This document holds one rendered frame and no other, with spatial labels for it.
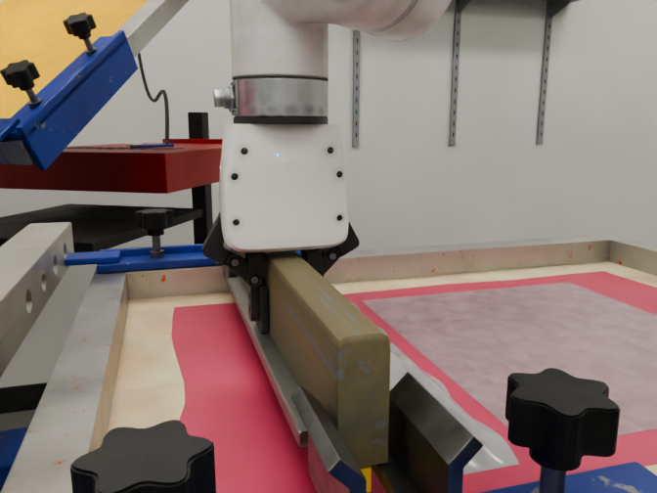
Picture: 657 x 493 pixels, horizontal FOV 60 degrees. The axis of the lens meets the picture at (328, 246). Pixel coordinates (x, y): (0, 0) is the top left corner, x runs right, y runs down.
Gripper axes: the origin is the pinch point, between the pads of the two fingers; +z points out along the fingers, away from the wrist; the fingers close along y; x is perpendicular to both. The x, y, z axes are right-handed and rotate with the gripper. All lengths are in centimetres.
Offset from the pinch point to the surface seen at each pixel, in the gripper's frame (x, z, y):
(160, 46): 200, -45, -7
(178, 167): 90, -5, -5
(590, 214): 200, 31, 206
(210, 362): 3.4, 6.1, -6.1
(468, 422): -13.2, 5.6, 10.4
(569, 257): 25, 5, 50
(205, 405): -4.7, 6.0, -7.1
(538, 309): 7.9, 6.0, 31.6
